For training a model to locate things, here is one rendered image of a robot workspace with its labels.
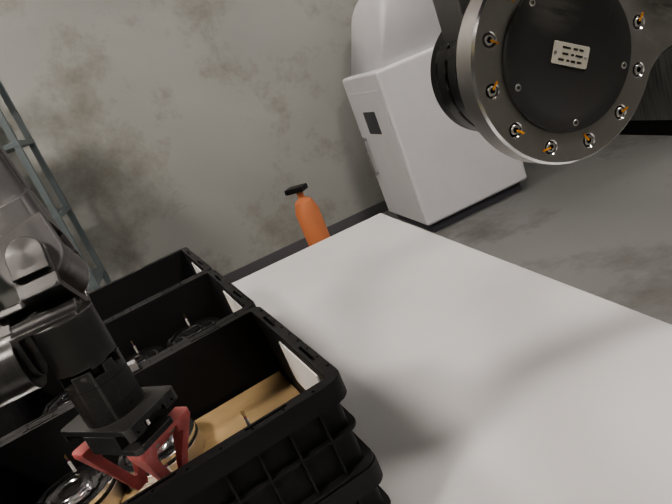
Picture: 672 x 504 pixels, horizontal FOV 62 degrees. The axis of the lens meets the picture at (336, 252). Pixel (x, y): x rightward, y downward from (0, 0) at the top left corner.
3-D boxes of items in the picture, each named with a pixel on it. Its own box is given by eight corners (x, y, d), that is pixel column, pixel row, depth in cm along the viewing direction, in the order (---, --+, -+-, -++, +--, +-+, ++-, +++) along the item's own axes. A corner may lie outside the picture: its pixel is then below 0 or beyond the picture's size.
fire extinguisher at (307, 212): (346, 264, 360) (311, 175, 341) (360, 274, 336) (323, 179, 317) (309, 281, 356) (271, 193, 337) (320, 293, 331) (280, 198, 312)
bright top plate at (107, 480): (113, 451, 74) (111, 447, 73) (117, 493, 65) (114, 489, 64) (35, 495, 71) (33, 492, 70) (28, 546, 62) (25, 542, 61)
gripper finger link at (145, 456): (178, 519, 51) (129, 438, 49) (128, 513, 55) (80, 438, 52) (221, 463, 57) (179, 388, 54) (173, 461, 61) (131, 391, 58)
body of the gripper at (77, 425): (135, 448, 49) (93, 379, 47) (67, 447, 55) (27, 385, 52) (182, 400, 54) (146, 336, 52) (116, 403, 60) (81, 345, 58)
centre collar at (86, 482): (92, 469, 70) (90, 465, 70) (92, 491, 66) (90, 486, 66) (53, 492, 69) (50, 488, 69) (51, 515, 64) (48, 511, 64)
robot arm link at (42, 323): (81, 301, 48) (88, 284, 54) (1, 338, 47) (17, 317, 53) (119, 367, 51) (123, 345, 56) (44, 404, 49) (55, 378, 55)
